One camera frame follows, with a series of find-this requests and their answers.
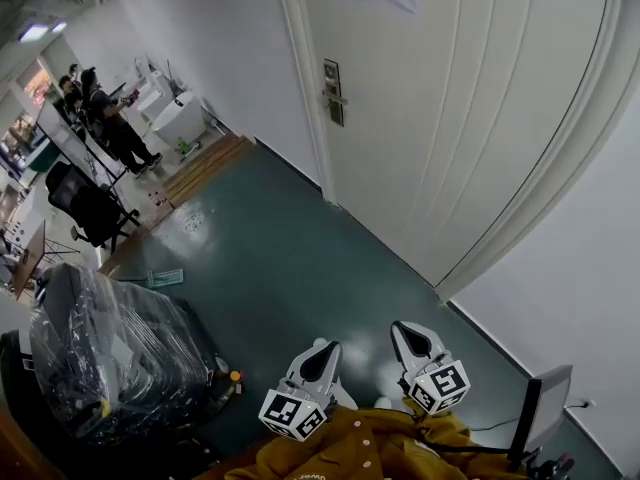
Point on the bottle with orange cap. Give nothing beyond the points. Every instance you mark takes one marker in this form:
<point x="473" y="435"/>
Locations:
<point x="235" y="380"/>

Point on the grey computer monitor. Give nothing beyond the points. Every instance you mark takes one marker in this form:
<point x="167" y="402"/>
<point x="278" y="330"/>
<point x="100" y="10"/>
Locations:
<point x="547" y="408"/>

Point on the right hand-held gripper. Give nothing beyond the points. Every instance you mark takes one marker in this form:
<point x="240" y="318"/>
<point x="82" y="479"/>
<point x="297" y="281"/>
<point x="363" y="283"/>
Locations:
<point x="442" y="385"/>

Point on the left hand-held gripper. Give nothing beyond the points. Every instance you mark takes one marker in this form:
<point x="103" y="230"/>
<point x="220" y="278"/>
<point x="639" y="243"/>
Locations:
<point x="292" y="413"/>

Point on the white door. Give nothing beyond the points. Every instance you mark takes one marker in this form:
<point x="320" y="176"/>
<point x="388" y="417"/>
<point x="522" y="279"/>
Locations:
<point x="450" y="133"/>

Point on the white table with black frame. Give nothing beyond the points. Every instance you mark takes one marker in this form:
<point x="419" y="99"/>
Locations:
<point x="65" y="135"/>

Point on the person's white shoe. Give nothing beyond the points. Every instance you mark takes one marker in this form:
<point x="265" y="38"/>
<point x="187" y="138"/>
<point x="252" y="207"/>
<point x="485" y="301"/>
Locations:
<point x="383" y="402"/>

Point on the white round toilet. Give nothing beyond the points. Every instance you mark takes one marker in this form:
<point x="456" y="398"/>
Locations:
<point x="177" y="118"/>

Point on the small green toy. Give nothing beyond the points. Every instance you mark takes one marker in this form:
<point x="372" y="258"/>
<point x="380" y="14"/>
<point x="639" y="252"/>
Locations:
<point x="185" y="145"/>

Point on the plastic-wrapped grey armchair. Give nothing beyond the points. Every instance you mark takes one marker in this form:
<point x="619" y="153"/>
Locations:
<point x="110" y="353"/>

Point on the red and black tool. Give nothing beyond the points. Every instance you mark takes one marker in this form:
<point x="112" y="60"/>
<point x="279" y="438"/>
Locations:
<point x="552" y="465"/>

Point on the wooden desk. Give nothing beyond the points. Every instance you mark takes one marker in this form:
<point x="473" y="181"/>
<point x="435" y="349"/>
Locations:
<point x="30" y="258"/>

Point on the person's mustard jacket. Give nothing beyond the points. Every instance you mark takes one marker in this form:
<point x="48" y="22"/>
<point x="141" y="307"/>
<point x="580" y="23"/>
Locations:
<point x="380" y="448"/>

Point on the white door frame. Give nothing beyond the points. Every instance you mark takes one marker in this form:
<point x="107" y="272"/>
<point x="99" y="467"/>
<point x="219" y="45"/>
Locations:
<point x="565" y="168"/>

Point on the black office chair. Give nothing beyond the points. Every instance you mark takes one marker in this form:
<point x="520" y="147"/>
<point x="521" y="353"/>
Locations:
<point x="87" y="203"/>

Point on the black box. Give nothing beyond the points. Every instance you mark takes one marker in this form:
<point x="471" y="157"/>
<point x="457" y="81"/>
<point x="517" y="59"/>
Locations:
<point x="15" y="363"/>

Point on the ceiling light panel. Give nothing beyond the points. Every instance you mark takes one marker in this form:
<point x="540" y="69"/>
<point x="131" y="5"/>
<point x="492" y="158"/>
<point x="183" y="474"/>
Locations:
<point x="33" y="32"/>
<point x="59" y="26"/>

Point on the wooden floor platform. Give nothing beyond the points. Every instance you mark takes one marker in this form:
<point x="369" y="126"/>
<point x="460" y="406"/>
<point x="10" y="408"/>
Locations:
<point x="210" y="168"/>

